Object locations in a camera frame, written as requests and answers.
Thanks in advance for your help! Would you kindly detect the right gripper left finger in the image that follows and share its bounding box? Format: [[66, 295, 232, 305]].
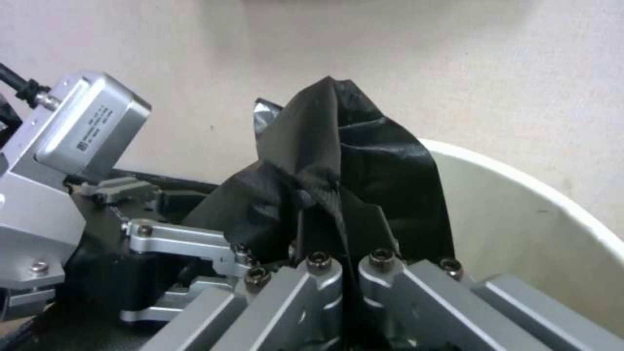
[[151, 241, 350, 351]]

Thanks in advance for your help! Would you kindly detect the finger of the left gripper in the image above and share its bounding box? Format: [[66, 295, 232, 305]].
[[121, 218, 258, 287], [118, 277, 245, 324]]

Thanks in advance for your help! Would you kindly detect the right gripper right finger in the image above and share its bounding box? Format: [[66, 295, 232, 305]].
[[358, 249, 624, 351]]

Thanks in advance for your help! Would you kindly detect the black plastic trash bag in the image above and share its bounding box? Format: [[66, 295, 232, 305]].
[[182, 75, 462, 351]]

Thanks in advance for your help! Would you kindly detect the white round trash bin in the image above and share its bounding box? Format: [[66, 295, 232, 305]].
[[418, 138, 624, 332]]

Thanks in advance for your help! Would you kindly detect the silver camera mount bracket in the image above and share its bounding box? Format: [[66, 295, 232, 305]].
[[0, 86, 87, 312]]

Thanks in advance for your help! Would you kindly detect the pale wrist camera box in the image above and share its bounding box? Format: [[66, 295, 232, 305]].
[[32, 70, 153, 173]]

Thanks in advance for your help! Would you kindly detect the black camera cable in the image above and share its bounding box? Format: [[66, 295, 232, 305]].
[[0, 61, 52, 107]]

